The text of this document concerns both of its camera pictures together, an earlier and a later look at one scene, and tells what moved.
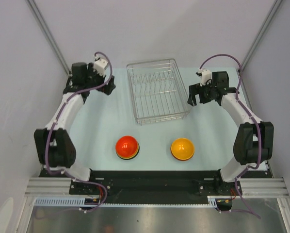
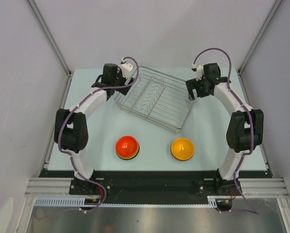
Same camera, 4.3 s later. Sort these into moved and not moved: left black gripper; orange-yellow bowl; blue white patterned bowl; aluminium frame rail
Moved: left black gripper
Not moved: orange-yellow bowl; aluminium frame rail; blue white patterned bowl
